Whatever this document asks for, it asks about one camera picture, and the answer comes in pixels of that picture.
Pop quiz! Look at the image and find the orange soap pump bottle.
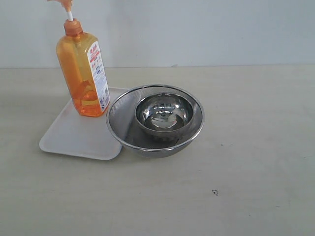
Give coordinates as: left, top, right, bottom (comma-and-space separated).
56, 0, 110, 117

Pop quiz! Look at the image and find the large steel mesh colander bowl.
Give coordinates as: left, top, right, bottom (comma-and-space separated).
106, 84, 205, 158

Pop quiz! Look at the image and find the small stainless steel bowl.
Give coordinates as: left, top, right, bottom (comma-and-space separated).
135, 92, 194, 139

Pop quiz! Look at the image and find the white rectangular plastic tray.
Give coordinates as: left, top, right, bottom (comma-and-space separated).
39, 100, 122, 161

